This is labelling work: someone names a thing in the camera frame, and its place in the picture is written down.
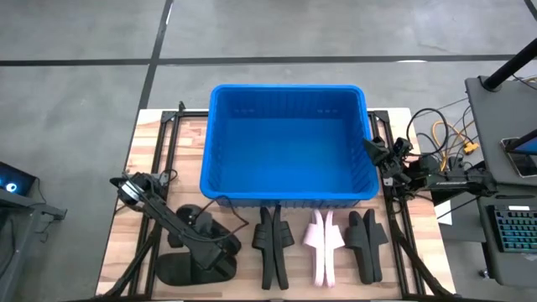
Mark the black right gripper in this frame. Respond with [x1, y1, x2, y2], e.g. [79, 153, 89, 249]
[362, 136, 414, 188]

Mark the blue plastic bin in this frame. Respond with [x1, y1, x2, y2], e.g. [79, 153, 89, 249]
[199, 83, 381, 210]

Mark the white paper sheet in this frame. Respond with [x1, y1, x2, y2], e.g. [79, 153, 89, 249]
[434, 200, 454, 227]

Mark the grey side desk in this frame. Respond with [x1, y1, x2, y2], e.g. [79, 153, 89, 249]
[435, 184, 537, 290]
[464, 75, 537, 188]

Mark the silver smartphone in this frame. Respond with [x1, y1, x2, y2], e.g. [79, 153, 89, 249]
[500, 136, 537, 179]

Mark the blue-screen tablet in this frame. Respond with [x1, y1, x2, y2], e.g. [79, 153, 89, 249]
[515, 128, 537, 156]

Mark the black pole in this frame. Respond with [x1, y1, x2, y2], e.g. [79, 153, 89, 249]
[481, 36, 537, 91]

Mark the backlit black keyboard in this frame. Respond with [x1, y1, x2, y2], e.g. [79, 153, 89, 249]
[493, 205, 537, 253]

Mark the grey metal desk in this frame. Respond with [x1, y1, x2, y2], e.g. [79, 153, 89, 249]
[0, 188, 68, 302]

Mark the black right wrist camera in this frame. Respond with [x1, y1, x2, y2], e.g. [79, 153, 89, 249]
[394, 137, 414, 156]

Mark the yellow cable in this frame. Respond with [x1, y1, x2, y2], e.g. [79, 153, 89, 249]
[431, 119, 480, 173]

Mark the black aluminium frame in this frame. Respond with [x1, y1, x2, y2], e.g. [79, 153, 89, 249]
[90, 100, 467, 302]

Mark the black computer with glowing ring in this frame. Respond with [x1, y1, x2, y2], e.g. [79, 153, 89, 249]
[0, 161, 37, 197]

